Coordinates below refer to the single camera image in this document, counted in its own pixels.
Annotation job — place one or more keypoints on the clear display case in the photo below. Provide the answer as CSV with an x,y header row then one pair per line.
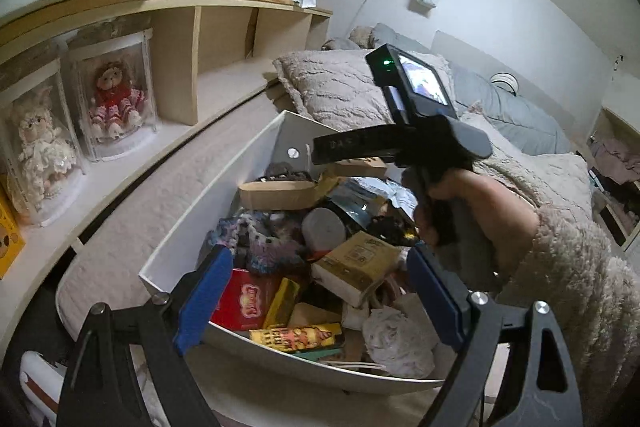
x,y
10,77
145,57

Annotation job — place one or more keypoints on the quilted beige mattress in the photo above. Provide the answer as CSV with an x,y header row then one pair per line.
x,y
130,227

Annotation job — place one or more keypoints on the silver foil bag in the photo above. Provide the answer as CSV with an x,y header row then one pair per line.
x,y
360,199

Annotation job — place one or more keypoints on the doll in red dress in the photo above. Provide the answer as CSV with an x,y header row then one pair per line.
x,y
115,97

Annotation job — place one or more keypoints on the person's right forearm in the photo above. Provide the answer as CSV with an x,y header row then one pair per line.
x,y
575,297

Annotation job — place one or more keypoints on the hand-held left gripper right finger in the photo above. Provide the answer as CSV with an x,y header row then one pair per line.
x,y
435,297

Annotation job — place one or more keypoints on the red yellow printed packet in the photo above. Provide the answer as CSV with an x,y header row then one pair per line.
x,y
295,337

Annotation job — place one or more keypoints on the person's right hand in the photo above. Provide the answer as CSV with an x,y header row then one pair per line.
x,y
480,217

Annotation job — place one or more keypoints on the multicolour crochet piece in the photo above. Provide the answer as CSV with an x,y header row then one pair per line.
x,y
250,237

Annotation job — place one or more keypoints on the doll in cream dress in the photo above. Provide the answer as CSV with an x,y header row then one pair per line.
x,y
42,142

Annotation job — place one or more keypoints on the grey round tin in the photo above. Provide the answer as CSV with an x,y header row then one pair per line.
x,y
322,227

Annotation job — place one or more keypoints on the grey pillow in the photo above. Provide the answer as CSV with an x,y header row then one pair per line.
x,y
520,117

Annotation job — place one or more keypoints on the brown cardboard box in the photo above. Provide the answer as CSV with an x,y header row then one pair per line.
x,y
275,197

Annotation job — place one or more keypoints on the white red plastic item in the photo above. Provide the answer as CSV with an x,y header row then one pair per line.
x,y
37,372

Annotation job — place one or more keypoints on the black patterned pouch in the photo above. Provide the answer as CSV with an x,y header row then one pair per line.
x,y
395,229

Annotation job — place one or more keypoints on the dark brown cloth bag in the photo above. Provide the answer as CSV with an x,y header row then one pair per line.
x,y
282,171

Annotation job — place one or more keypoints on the red box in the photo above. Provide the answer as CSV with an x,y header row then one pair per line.
x,y
240,302

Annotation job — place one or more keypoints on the kraft carton box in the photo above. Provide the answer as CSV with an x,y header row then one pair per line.
x,y
355,262

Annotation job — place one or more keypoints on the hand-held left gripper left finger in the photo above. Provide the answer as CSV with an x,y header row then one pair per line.
x,y
205,297

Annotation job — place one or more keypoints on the square wooden block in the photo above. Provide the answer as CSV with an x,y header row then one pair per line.
x,y
357,166

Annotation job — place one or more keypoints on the light wooden headboard shelf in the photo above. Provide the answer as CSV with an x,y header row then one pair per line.
x,y
220,47

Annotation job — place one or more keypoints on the pile of clothes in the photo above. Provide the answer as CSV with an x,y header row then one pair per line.
x,y
615,154

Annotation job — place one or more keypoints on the green clothespin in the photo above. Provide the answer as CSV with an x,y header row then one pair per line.
x,y
325,353

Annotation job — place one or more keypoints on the beige fluffy blanket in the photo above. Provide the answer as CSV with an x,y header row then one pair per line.
x,y
330,87

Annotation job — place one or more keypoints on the white crumpled plastic bag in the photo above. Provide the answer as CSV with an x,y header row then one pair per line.
x,y
395,342

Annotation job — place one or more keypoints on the yellow green box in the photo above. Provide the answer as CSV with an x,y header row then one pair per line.
x,y
282,302

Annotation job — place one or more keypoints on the white storage box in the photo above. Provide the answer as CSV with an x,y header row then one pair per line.
x,y
215,202

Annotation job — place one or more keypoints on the light wooden side shelf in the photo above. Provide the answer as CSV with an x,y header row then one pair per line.
x,y
607,117

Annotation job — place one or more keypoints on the beige plush toy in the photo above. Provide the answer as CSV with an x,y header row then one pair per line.
x,y
360,36

